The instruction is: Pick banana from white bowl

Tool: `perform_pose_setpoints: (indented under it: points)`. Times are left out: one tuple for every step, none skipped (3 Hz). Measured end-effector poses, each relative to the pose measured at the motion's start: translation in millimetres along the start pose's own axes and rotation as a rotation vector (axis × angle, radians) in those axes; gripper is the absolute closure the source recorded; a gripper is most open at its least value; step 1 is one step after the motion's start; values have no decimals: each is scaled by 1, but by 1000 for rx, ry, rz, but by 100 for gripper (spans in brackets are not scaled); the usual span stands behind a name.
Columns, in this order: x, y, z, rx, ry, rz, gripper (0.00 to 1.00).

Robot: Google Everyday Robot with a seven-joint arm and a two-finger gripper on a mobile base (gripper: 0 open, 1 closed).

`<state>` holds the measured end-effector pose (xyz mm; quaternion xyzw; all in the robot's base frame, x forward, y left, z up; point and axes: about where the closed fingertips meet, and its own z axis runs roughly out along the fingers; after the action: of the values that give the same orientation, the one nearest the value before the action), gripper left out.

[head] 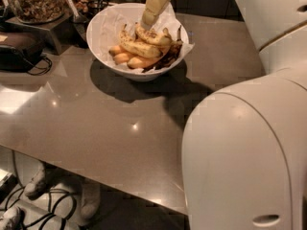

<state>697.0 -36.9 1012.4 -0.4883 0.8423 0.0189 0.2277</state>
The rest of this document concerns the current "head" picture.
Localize black floor cables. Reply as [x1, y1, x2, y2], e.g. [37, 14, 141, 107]
[3, 158, 80, 230]

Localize dark overripe banana right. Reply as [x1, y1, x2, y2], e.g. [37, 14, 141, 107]
[143, 28, 183, 73]

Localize metal scoop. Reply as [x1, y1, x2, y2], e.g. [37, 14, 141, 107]
[67, 0, 88, 24]

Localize black bag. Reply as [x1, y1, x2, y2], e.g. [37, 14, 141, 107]
[0, 32, 45, 73]

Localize white paper liner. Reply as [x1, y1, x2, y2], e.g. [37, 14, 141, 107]
[92, 4, 193, 81]

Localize small orange banana left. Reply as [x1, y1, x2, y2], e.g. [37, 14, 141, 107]
[108, 45, 125, 57]

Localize small orange banana lower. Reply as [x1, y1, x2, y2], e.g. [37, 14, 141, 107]
[113, 52, 134, 64]

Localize orange banana front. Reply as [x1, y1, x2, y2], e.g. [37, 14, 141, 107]
[127, 47, 170, 69]

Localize grey sock foot left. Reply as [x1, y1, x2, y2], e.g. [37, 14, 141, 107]
[24, 167, 54, 199]

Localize grey sock foot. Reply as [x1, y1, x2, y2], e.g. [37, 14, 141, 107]
[81, 180, 101, 219]
[24, 167, 54, 199]

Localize black cable on table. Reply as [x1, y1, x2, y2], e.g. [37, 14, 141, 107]
[27, 55, 54, 77]

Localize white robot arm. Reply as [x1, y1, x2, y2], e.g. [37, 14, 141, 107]
[181, 0, 307, 230]

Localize small orange banana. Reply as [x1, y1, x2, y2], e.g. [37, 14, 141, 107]
[108, 45, 125, 57]
[113, 52, 134, 64]

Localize glass jar of nuts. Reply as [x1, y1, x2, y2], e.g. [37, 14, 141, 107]
[8, 0, 64, 24]

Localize white ceramic bowl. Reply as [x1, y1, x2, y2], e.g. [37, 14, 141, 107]
[86, 3, 194, 81]

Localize spotted yellow banana top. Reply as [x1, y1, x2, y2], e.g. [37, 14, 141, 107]
[135, 23, 182, 46]

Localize grey sock foot right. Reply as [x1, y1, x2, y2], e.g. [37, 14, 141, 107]
[81, 180, 101, 219]

